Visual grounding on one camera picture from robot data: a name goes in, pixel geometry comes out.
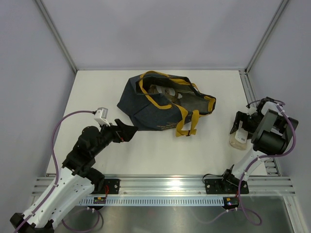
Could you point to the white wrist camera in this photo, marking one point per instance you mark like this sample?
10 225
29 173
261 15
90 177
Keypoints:
252 110
100 116

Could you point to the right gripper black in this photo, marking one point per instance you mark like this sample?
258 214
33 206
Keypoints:
241 116

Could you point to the cream lotion bottle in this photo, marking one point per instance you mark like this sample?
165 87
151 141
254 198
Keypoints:
169 92

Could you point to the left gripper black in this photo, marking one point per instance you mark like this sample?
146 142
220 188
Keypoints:
122 131

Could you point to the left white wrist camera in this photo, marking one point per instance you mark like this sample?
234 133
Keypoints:
100 116

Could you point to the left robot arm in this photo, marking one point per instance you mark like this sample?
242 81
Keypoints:
74 180

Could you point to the clear yellow soap bottle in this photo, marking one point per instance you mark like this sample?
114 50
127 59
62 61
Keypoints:
153 89

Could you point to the left aluminium frame post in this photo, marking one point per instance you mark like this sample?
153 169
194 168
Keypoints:
52 28

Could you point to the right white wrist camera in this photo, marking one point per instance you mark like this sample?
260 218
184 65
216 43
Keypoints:
252 110

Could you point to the slotted cable duct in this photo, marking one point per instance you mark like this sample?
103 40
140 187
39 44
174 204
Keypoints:
153 201

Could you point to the aluminium frame post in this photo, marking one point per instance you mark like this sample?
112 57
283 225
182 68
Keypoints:
272 25
52 28

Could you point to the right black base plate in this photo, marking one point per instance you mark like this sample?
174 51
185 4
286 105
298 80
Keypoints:
218 186

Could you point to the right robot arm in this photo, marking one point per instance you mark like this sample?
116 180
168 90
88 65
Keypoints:
272 134

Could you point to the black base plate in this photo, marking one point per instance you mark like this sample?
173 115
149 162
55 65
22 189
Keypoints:
110 186
218 186

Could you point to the dark canvas bag yellow handles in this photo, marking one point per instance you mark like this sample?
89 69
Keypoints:
157 112

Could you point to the aluminium mounting rail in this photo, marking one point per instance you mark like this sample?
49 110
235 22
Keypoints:
185 186

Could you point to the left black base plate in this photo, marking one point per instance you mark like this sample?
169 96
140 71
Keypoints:
110 186

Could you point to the right aluminium frame post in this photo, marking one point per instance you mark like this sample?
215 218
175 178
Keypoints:
272 25

